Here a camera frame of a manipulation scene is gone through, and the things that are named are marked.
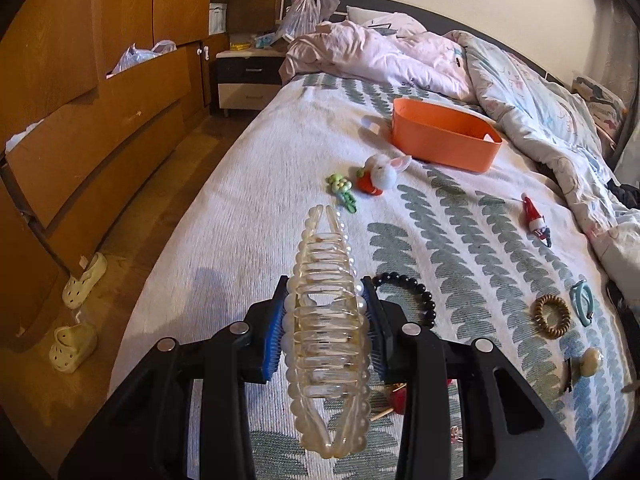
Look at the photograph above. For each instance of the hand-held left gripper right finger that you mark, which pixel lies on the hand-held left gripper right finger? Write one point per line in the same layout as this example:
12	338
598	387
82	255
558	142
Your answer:
376	325

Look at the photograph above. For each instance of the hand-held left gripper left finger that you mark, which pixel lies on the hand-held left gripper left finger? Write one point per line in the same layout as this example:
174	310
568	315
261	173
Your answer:
272	340

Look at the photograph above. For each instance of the clear plastic hair claw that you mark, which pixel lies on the clear plastic hair claw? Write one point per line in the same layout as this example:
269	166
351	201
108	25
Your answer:
325	340

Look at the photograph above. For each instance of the green hair clip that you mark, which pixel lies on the green hair clip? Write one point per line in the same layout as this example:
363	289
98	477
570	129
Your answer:
340	185

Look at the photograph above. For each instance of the white bunny plush hair clip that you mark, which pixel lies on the white bunny plush hair clip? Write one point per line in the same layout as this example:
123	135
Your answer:
382	172

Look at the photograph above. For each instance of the orange plastic basket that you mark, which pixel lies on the orange plastic basket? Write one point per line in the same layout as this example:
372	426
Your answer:
440	145

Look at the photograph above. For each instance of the red santa hair clip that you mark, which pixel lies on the red santa hair clip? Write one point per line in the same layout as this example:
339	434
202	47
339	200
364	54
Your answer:
532	215

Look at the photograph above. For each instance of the red ball hair pin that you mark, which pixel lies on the red ball hair pin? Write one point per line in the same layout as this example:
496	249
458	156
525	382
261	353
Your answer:
398	400

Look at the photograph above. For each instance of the pink leaf brooch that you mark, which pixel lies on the pink leaf brooch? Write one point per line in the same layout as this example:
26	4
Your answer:
455	432

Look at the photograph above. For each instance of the cream clog slipper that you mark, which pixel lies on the cream clog slipper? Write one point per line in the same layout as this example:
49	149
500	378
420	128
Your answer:
82	282
72	347

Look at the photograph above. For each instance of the small black hair clip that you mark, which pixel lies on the small black hair clip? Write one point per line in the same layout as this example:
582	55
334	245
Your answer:
568	375

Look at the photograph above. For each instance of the cream shell hair clip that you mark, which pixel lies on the cream shell hair clip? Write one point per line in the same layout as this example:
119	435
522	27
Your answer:
591	361

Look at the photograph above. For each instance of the light blue printed quilt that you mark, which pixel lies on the light blue printed quilt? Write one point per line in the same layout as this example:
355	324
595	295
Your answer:
540	125

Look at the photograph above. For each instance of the black and beige nightstand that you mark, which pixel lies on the black and beige nightstand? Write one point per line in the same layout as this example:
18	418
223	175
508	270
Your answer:
247	80

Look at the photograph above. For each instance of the pink quilt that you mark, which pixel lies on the pink quilt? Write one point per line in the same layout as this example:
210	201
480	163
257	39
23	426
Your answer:
360	60

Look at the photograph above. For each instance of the dark clothes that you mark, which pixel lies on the dark clothes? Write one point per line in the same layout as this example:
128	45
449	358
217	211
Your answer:
625	195

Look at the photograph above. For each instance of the wooden wardrobe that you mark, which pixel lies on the wooden wardrobe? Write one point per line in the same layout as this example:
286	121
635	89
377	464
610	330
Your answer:
75	110

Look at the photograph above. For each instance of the white pillow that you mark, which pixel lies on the white pillow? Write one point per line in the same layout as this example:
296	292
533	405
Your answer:
365	14

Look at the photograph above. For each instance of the blue plastic bag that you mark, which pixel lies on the blue plastic bag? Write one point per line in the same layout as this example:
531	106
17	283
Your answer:
135	57

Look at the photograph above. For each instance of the patterned pillow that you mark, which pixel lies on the patterned pillow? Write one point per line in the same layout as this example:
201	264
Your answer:
600	102

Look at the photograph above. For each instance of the hanging clear plastic bag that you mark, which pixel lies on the hanging clear plastic bag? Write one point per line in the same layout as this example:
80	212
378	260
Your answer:
305	15

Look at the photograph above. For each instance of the dark bed headboard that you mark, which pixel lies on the dark bed headboard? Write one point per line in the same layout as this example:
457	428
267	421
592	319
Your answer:
450	12

